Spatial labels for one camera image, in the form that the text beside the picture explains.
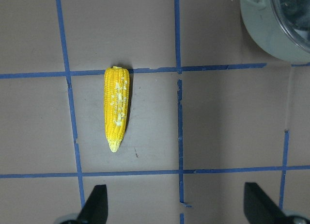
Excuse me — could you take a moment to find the glass pot lid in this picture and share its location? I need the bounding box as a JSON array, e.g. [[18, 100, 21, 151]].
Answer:
[[271, 0, 310, 53]]

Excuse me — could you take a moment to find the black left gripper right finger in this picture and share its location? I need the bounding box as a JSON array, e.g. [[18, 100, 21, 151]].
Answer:
[[243, 182, 286, 224]]

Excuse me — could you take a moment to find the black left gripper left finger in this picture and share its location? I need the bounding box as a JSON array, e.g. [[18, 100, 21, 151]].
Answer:
[[77, 185, 107, 224]]

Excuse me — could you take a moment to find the yellow corn cob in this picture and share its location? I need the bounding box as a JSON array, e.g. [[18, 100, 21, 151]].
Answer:
[[103, 66, 130, 153]]

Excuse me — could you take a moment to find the grey-green cooking pot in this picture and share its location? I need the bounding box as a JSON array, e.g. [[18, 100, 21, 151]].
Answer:
[[240, 0, 310, 64]]

